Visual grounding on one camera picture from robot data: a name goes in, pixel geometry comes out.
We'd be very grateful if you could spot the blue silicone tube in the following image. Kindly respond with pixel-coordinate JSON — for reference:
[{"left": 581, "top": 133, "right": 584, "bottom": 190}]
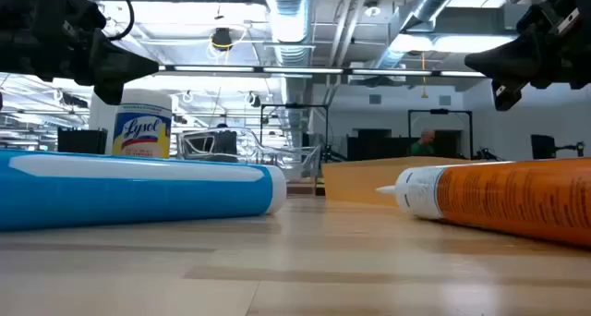
[{"left": 0, "top": 148, "right": 288, "bottom": 232}]

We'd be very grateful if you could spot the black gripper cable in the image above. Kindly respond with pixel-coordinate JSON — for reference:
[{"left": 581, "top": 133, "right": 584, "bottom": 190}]
[{"left": 107, "top": 0, "right": 137, "bottom": 43}]

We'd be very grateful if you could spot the Lysol wipes canister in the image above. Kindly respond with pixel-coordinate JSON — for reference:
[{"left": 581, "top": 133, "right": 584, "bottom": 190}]
[{"left": 104, "top": 88, "right": 174, "bottom": 160}]

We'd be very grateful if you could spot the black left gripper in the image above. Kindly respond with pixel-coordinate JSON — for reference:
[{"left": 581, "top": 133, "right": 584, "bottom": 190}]
[{"left": 0, "top": 0, "right": 161, "bottom": 106}]

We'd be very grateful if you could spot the orange sealant tube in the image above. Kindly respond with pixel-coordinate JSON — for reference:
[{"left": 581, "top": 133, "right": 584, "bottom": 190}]
[{"left": 375, "top": 157, "right": 591, "bottom": 249}]

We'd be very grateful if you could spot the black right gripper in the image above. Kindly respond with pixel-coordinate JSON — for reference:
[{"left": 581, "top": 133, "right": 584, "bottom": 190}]
[{"left": 464, "top": 0, "right": 591, "bottom": 113}]

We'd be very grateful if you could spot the black metal frame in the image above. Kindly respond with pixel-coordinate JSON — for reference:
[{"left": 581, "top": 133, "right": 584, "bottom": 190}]
[{"left": 406, "top": 108, "right": 475, "bottom": 161}]

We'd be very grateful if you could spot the silver ceiling duct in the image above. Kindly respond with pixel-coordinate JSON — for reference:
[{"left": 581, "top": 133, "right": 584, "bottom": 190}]
[
  {"left": 372, "top": 0, "right": 468, "bottom": 70},
  {"left": 264, "top": 0, "right": 316, "bottom": 68}
]

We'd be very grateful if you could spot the black ceiling device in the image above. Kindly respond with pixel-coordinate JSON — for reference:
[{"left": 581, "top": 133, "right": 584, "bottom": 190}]
[{"left": 211, "top": 27, "right": 234, "bottom": 52}]

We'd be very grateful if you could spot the person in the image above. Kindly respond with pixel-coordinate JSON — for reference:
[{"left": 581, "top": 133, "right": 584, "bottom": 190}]
[{"left": 407, "top": 128, "right": 438, "bottom": 158}]

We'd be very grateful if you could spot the clear plastic bin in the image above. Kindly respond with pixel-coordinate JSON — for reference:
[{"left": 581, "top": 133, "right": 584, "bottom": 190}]
[{"left": 177, "top": 127, "right": 322, "bottom": 181}]

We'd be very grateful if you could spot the long ceiling light strip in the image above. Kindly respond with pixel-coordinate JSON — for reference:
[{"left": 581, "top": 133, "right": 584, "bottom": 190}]
[{"left": 158, "top": 64, "right": 487, "bottom": 79}]

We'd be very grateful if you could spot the tan cardboard box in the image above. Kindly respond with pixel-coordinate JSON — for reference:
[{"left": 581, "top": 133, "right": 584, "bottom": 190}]
[{"left": 321, "top": 156, "right": 473, "bottom": 208}]

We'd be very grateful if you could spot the black monitor on arm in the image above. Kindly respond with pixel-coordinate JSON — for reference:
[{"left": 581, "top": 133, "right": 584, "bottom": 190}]
[{"left": 530, "top": 133, "right": 586, "bottom": 161}]

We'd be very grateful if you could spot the black monitor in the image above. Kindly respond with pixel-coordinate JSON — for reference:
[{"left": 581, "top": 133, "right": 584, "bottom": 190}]
[{"left": 56, "top": 128, "right": 109, "bottom": 156}]

